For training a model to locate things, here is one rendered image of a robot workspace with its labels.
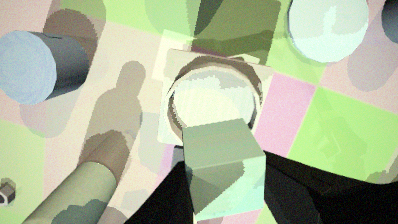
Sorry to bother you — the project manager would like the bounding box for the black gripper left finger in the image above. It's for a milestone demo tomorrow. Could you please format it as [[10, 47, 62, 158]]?
[[124, 161, 193, 224]]

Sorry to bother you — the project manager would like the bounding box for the pale white round dish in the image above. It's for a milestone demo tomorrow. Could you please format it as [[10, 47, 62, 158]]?
[[287, 0, 369, 63]]

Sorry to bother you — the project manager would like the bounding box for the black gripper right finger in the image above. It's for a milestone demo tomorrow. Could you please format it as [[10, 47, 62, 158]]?
[[262, 149, 398, 224]]

